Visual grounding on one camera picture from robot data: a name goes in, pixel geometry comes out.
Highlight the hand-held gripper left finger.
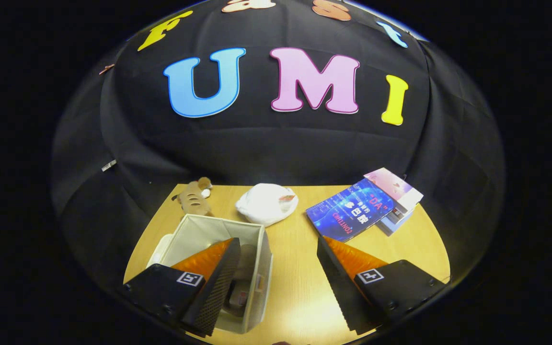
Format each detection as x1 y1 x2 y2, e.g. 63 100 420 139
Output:
122 237 242 337

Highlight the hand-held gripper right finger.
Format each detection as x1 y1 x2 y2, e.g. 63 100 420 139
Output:
317 236 449 335

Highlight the brown fuzzy shoe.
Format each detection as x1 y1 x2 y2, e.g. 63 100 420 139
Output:
223 244 257 318

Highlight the grey fabric storage box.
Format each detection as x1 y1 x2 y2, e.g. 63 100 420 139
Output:
146 213 274 335

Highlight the light blue book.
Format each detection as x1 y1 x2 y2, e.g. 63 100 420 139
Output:
376 216 408 237

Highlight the brown striped plush toy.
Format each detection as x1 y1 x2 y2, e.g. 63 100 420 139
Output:
172 177 213 217

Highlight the white book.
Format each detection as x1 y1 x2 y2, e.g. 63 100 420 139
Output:
386 204 418 225

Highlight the white plush toy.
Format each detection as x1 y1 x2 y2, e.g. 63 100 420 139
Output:
235 183 299 228

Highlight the pink book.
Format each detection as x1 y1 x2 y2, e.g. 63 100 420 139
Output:
363 167 424 214

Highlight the black backdrop cloth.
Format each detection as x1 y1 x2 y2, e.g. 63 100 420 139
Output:
50 0 506 298

